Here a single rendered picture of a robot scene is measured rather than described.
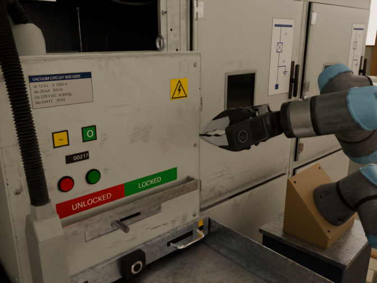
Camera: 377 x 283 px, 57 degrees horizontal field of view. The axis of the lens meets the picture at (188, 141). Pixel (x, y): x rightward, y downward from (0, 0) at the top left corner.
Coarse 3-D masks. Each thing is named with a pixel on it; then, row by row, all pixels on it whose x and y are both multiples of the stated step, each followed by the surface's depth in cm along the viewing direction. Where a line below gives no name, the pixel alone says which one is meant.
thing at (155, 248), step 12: (204, 216) 101; (180, 228) 94; (192, 228) 98; (204, 228) 101; (156, 240) 89; (168, 240) 92; (180, 240) 95; (132, 252) 84; (156, 252) 90; (168, 252) 93; (96, 264) 79; (108, 264) 80; (120, 264) 83; (72, 276) 75; (84, 276) 76; (96, 276) 79; (108, 276) 81; (120, 276) 83
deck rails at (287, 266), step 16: (208, 224) 103; (208, 240) 102; (224, 240) 99; (240, 240) 94; (224, 256) 95; (240, 256) 95; (256, 256) 90; (272, 256) 86; (256, 272) 88; (272, 272) 87; (288, 272) 83; (304, 272) 80
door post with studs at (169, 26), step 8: (160, 0) 100; (168, 0) 102; (176, 0) 104; (160, 8) 101; (168, 8) 102; (176, 8) 104; (160, 16) 102; (168, 16) 103; (176, 16) 105; (160, 24) 102; (168, 24) 104; (176, 24) 106; (160, 32) 103; (168, 32) 104; (176, 32) 106; (160, 40) 107; (168, 40) 105; (176, 40) 107; (168, 48) 105; (176, 48) 107
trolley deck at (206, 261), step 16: (176, 256) 95; (192, 256) 95; (208, 256) 95; (144, 272) 89; (160, 272) 89; (176, 272) 89; (192, 272) 89; (208, 272) 89; (224, 272) 89; (240, 272) 89
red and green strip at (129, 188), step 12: (144, 180) 84; (156, 180) 86; (168, 180) 89; (96, 192) 75; (108, 192) 77; (120, 192) 80; (132, 192) 82; (60, 204) 70; (72, 204) 72; (84, 204) 74; (96, 204) 76; (60, 216) 71
